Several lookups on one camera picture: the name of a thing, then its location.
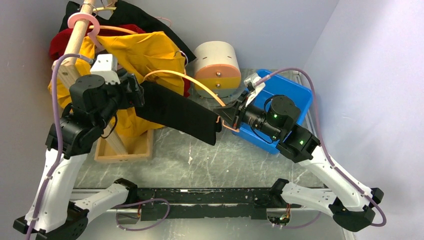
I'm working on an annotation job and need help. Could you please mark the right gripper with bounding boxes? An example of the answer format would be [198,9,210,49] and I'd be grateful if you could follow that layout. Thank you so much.
[214,90,282,140]

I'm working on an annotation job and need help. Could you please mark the orange wavy hanger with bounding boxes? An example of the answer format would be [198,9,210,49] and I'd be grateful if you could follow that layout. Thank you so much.
[143,69,240,133]

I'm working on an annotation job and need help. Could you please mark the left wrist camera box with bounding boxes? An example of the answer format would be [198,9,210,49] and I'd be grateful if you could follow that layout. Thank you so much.
[90,53,121,85]

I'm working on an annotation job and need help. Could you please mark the blue plastic bin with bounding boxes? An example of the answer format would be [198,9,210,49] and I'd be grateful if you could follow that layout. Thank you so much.
[233,75,314,155]

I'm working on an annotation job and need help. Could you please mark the small black skirt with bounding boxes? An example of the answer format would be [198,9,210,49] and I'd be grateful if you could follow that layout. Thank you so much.
[135,81,222,146]

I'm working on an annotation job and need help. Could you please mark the wooden clothes rack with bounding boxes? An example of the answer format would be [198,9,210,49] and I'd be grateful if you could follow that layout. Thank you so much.
[52,0,154,163]

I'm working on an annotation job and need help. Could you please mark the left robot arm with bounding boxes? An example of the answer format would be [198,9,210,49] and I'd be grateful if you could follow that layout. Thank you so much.
[13,74,144,240]

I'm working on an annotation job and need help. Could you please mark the round cream drawer box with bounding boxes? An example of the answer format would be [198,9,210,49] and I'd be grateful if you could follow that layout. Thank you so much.
[193,41,241,99]

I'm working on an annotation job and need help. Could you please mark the yellow skirt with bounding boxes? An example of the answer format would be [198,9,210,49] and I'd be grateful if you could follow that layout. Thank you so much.
[48,29,186,137]

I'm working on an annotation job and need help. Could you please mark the black garment on rack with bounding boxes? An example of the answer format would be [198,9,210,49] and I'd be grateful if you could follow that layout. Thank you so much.
[48,0,197,63]

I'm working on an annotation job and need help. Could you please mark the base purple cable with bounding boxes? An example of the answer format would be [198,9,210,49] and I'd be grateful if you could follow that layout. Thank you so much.
[269,204,322,230]
[114,198,171,232]

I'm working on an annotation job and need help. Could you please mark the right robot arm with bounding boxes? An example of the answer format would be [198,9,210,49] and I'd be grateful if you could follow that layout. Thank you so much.
[214,91,384,232]

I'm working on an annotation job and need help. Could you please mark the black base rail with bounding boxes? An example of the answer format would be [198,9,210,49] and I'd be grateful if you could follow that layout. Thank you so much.
[125,187,288,221]

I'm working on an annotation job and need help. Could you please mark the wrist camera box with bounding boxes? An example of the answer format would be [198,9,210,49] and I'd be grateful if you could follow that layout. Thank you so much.
[90,53,121,85]
[243,72,266,107]

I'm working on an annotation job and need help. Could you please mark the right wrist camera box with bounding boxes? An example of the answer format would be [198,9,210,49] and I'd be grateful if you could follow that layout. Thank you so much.
[243,72,266,107]

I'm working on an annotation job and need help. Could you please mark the yellow hanger at rack top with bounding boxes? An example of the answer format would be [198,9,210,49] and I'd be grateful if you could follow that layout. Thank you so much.
[92,6,116,13]

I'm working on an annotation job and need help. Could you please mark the red pleated skirt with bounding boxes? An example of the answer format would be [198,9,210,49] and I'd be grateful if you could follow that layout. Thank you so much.
[49,24,190,105]

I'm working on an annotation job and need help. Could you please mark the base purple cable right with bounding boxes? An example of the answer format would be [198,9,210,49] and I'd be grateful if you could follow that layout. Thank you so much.
[269,204,322,230]

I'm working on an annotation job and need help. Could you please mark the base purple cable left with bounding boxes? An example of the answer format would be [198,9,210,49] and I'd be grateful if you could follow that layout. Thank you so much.
[114,198,171,232]

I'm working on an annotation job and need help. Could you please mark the pink plastic hanger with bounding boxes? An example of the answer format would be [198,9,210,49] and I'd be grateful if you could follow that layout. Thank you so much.
[65,12,104,54]

